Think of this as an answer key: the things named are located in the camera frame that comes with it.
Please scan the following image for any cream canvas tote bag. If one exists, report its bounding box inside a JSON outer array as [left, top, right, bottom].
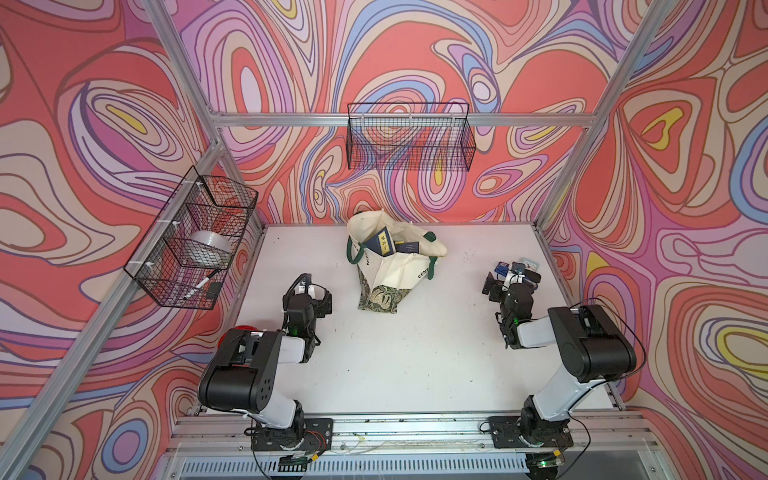
[[346, 210, 448, 314]]

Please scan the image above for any dark blue book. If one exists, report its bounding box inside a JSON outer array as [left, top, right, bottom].
[[363, 227, 396, 257], [395, 241, 420, 254]]

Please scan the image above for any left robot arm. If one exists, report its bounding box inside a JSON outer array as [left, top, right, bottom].
[[197, 273, 333, 431]]

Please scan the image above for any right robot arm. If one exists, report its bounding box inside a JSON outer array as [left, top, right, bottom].
[[482, 269, 637, 435]]

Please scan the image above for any blue stapler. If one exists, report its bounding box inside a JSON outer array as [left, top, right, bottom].
[[522, 267, 541, 286]]

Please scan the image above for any small card packet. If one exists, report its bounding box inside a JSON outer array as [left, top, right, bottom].
[[520, 258, 539, 270]]

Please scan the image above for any red plastic cup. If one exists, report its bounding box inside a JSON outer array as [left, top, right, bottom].
[[232, 325, 261, 333]]

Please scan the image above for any white marker pen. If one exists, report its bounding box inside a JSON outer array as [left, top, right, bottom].
[[183, 276, 210, 300]]

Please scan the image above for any silver tape roll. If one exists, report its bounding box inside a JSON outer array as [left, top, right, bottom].
[[182, 230, 232, 269]]

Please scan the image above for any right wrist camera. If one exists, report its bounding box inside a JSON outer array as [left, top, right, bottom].
[[494, 262, 527, 286]]

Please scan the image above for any black wire basket left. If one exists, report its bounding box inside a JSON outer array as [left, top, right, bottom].
[[123, 167, 258, 310]]

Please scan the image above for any black wire basket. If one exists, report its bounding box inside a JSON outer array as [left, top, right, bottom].
[[346, 100, 477, 172], [123, 167, 258, 310]]

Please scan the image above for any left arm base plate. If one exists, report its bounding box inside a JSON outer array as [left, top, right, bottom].
[[244, 417, 334, 454]]

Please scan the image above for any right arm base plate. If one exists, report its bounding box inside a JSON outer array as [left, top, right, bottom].
[[487, 416, 574, 450]]

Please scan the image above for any black wire basket back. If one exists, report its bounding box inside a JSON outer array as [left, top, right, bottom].
[[346, 100, 477, 172]]

